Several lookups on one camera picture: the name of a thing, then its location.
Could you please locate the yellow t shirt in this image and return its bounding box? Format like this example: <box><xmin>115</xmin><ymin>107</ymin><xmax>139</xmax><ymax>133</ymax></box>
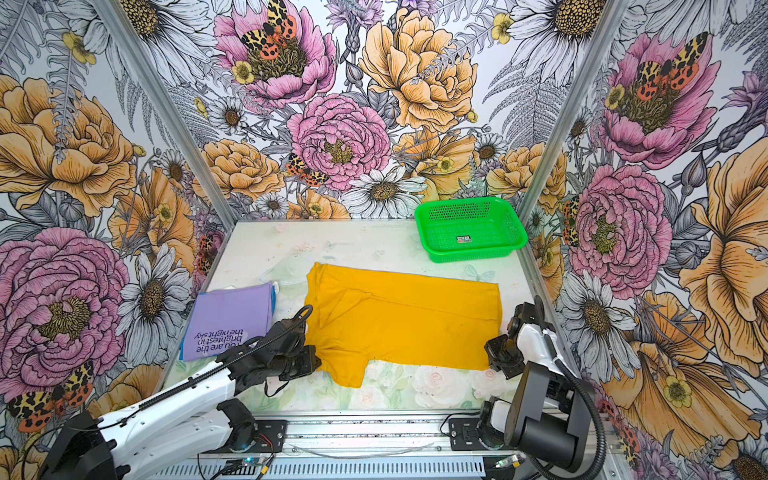
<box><xmin>305</xmin><ymin>263</ymin><xmax>503</xmax><ymax>388</ymax></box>

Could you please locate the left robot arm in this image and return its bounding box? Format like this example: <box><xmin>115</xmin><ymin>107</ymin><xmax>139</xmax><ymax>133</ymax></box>
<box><xmin>37</xmin><ymin>306</ymin><xmax>321</xmax><ymax>479</ymax></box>

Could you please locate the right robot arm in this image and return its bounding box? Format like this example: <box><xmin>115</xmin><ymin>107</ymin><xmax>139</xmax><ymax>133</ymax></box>
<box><xmin>477</xmin><ymin>296</ymin><xmax>595</xmax><ymax>473</ymax></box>

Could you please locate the folded purple t shirt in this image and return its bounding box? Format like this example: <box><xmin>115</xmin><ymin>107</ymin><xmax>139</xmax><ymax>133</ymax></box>
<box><xmin>179</xmin><ymin>282</ymin><xmax>271</xmax><ymax>361</ymax></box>

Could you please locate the green plastic basket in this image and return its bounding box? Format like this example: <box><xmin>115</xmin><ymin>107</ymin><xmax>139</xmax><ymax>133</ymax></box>
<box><xmin>414</xmin><ymin>197</ymin><xmax>529</xmax><ymax>263</ymax></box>

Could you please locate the left black corrugated cable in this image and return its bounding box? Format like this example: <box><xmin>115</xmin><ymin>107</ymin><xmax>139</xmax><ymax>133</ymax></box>
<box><xmin>137</xmin><ymin>304</ymin><xmax>314</xmax><ymax>412</ymax></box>

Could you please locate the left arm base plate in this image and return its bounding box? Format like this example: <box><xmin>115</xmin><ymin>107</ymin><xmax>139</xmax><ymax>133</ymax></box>
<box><xmin>228</xmin><ymin>420</ymin><xmax>288</xmax><ymax>454</ymax></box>

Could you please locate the right aluminium corner post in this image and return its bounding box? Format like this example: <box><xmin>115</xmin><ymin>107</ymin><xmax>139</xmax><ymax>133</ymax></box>
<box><xmin>517</xmin><ymin>0</ymin><xmax>632</xmax><ymax>223</ymax></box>

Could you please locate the aluminium corner post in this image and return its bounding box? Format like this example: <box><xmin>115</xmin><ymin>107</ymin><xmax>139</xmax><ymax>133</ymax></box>
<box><xmin>517</xmin><ymin>0</ymin><xmax>632</xmax><ymax>223</ymax></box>
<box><xmin>94</xmin><ymin>1</ymin><xmax>237</xmax><ymax>232</ymax></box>

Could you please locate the aluminium front rail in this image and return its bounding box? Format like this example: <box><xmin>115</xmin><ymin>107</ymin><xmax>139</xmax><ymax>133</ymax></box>
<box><xmin>146</xmin><ymin>410</ymin><xmax>540</xmax><ymax>479</ymax></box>

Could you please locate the left aluminium corner post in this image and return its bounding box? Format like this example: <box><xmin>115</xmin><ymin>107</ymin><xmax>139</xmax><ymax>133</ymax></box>
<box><xmin>94</xmin><ymin>1</ymin><xmax>237</xmax><ymax>232</ymax></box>

